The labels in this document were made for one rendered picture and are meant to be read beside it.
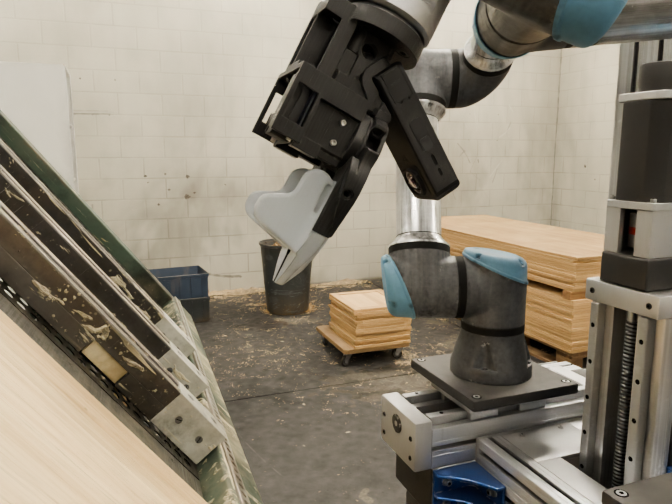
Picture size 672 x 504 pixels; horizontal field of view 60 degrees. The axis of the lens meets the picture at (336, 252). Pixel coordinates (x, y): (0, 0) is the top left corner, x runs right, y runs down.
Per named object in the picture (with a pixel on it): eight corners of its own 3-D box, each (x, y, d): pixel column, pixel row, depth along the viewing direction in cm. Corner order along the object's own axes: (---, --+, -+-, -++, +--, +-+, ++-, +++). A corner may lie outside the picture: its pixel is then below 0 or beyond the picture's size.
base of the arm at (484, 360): (498, 352, 120) (501, 306, 119) (549, 378, 107) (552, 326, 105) (435, 362, 115) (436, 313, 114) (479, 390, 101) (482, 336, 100)
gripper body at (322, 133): (246, 139, 47) (312, 6, 47) (335, 188, 50) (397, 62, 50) (267, 136, 40) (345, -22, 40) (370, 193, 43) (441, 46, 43)
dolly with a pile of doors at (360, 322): (412, 360, 411) (413, 304, 405) (343, 369, 393) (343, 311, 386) (376, 335, 468) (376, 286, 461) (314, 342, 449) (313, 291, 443)
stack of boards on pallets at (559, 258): (683, 355, 420) (694, 248, 407) (567, 375, 383) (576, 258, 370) (482, 284, 646) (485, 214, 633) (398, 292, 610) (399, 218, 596)
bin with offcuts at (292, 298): (323, 314, 528) (322, 243, 517) (267, 320, 510) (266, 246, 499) (305, 301, 576) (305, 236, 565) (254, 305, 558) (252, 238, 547)
